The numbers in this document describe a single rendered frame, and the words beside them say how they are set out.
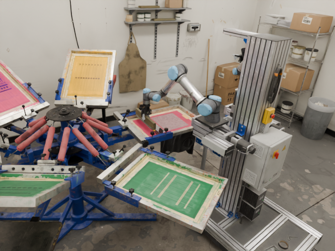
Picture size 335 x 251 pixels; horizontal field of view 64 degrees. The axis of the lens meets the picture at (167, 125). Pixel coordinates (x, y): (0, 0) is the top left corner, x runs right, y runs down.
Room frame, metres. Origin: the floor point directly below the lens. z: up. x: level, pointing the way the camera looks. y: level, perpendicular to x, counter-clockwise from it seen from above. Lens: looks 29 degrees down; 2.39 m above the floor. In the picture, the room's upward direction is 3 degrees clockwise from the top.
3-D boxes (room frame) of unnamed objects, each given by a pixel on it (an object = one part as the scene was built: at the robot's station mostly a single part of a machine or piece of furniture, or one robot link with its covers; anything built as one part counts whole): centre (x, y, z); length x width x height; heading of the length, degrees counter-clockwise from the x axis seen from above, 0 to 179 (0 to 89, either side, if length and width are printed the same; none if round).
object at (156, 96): (2.49, 0.14, 1.35); 0.11 x 0.11 x 0.08; 55
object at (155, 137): (2.32, 0.08, 0.98); 0.30 x 0.05 x 0.07; 124
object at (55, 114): (2.10, 0.91, 0.67); 0.39 x 0.39 x 1.35
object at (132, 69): (4.61, 0.67, 1.06); 0.53 x 0.07 x 1.05; 124
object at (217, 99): (2.24, -0.41, 1.42); 0.13 x 0.12 x 0.14; 145
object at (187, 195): (1.70, 0.09, 1.05); 1.08 x 0.61 x 0.23; 64
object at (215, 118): (2.24, -0.41, 1.31); 0.15 x 0.15 x 0.10
